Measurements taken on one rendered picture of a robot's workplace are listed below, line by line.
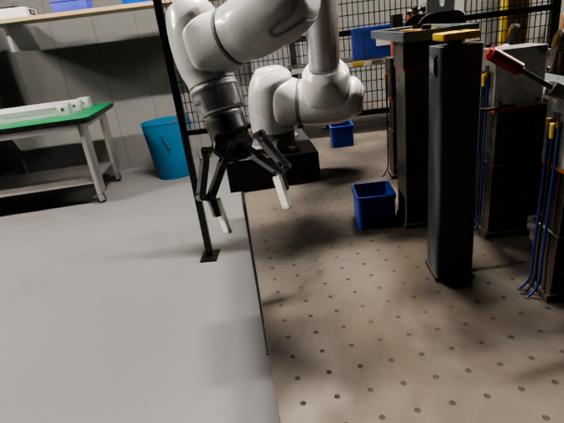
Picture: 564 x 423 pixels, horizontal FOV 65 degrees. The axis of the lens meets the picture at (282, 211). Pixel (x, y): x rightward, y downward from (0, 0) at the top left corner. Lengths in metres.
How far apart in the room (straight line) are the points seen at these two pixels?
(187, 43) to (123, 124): 4.18
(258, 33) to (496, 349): 0.62
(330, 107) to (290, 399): 1.01
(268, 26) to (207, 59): 0.13
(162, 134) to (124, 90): 0.89
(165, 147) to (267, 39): 3.53
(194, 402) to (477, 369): 1.20
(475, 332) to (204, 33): 0.67
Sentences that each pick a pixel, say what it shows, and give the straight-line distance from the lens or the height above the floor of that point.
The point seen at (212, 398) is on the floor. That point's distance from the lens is 1.75.
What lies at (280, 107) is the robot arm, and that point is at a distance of 1.50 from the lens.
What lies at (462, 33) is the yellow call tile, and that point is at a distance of 0.81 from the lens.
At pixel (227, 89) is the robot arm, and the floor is 1.11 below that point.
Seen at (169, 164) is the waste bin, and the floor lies 0.16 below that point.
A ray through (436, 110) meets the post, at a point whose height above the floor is 1.04.
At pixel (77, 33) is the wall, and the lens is 4.99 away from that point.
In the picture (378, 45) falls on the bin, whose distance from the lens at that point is 2.15.
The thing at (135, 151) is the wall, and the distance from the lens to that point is 5.03.
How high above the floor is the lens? 1.20
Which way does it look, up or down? 22 degrees down
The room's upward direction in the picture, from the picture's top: 7 degrees counter-clockwise
